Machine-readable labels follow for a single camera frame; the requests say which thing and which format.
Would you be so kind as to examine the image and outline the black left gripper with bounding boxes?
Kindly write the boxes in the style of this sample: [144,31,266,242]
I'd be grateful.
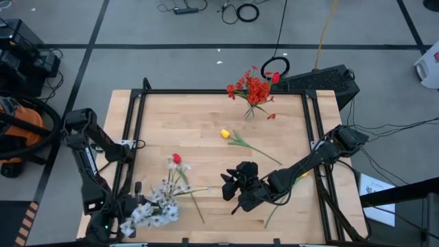
[115,181,145,220]

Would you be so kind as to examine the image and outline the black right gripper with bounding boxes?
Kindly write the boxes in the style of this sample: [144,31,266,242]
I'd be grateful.
[220,172,276,213]

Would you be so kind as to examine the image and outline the white patterned flower spray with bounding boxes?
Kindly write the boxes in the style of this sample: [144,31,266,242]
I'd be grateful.
[150,161,210,207]
[119,200,180,238]

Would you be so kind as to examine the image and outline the red flower spray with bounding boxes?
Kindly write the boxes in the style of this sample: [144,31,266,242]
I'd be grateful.
[255,102,277,121]

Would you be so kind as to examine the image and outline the clear glass vase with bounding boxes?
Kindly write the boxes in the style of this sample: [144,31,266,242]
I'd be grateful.
[243,104,257,121]

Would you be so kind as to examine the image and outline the yellow tulip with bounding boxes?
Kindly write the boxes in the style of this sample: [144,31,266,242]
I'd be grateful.
[263,170,309,230]
[219,128,283,167]

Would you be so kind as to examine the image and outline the red flower bunch green leaves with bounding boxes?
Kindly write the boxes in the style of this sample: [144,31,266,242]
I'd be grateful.
[225,64,278,121]

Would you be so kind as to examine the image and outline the orange vacuum cleaner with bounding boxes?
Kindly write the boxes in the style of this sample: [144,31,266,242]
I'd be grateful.
[0,89,63,179]

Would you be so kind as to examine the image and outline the white paper sheet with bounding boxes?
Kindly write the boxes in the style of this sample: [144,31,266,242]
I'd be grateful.
[358,173,396,228]

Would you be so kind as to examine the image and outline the black metal beam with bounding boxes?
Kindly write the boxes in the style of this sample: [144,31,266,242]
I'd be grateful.
[359,176,439,208]

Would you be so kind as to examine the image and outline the black power strip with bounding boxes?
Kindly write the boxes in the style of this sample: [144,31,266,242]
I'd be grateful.
[173,6,200,16]

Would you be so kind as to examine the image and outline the black equipment stack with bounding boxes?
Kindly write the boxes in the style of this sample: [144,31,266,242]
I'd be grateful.
[0,17,62,99]

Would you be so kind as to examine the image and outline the white round bin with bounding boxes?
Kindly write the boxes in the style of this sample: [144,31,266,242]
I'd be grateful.
[413,40,439,90]

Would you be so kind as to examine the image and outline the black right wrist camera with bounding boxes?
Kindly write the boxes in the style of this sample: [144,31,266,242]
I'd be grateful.
[235,161,259,180]

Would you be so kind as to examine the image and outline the black metal table frame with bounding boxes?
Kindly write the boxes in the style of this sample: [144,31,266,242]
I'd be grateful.
[115,77,370,247]

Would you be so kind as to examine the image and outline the black cable ring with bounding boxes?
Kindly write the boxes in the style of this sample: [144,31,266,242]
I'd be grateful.
[259,56,291,82]

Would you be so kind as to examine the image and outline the black hanging cable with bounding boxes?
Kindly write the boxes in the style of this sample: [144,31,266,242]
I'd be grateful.
[272,0,288,59]

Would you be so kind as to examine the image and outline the coiled black cable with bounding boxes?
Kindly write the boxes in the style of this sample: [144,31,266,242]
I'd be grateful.
[236,3,261,23]

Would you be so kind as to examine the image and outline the yellow cable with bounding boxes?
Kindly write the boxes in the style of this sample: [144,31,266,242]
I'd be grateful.
[313,0,340,71]

